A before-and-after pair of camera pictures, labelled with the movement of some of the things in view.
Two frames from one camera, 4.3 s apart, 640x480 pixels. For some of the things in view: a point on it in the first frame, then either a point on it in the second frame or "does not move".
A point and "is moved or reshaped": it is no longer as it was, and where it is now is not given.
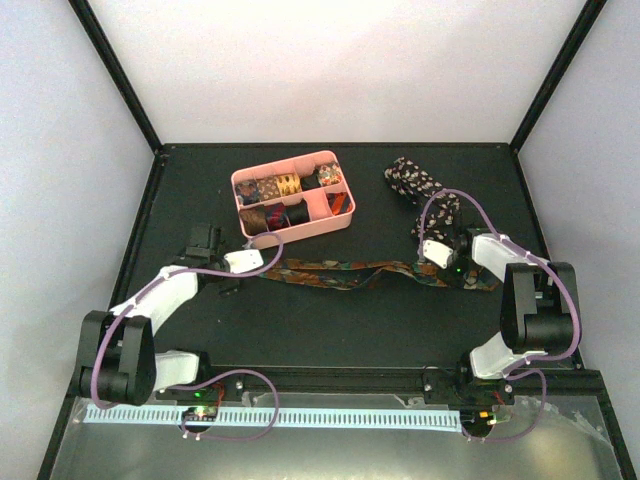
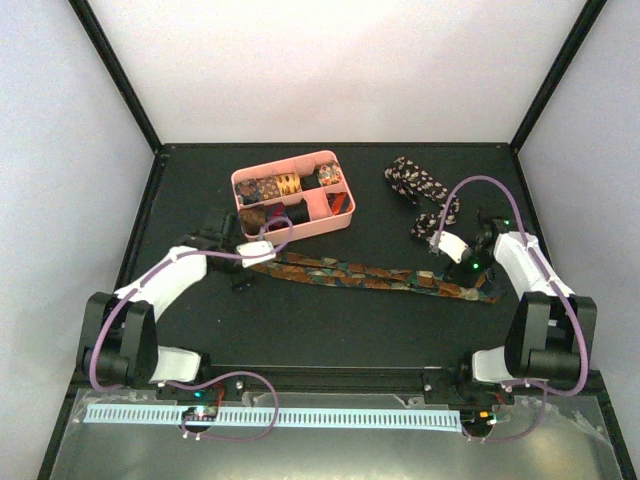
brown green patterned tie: (350, 274) is moved or reshaped
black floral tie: (443, 212) does not move
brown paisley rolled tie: (269, 188) does not move
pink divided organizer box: (297, 198) does not move
